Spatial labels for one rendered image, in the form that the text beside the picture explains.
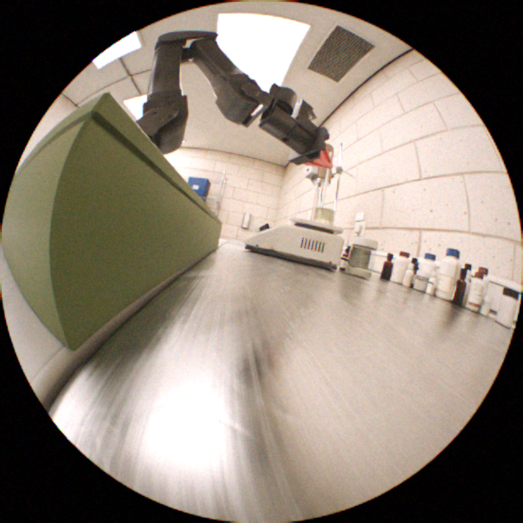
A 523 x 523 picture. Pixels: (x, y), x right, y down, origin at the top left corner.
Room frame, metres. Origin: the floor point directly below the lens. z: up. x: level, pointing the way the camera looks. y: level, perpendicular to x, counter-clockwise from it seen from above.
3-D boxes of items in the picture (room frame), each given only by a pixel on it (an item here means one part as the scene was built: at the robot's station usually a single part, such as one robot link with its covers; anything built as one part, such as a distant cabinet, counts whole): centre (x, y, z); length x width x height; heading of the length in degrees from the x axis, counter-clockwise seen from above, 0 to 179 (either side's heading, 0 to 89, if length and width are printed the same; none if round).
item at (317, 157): (0.33, -0.08, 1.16); 0.09 x 0.07 x 0.07; 123
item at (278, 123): (0.25, 0.03, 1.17); 0.07 x 0.06 x 0.07; 123
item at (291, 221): (0.35, -0.10, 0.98); 0.12 x 0.12 x 0.01; 78
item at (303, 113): (0.29, -0.03, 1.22); 0.07 x 0.06 x 0.11; 33
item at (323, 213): (0.34, -0.12, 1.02); 0.06 x 0.05 x 0.08; 8
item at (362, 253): (0.29, -0.21, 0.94); 0.06 x 0.06 x 0.08
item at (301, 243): (0.36, -0.08, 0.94); 0.22 x 0.13 x 0.08; 78
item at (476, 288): (0.10, -0.48, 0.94); 0.05 x 0.05 x 0.09
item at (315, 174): (0.72, -0.19, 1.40); 0.15 x 0.11 x 0.24; 102
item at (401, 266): (0.36, -0.43, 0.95); 0.06 x 0.06 x 0.10
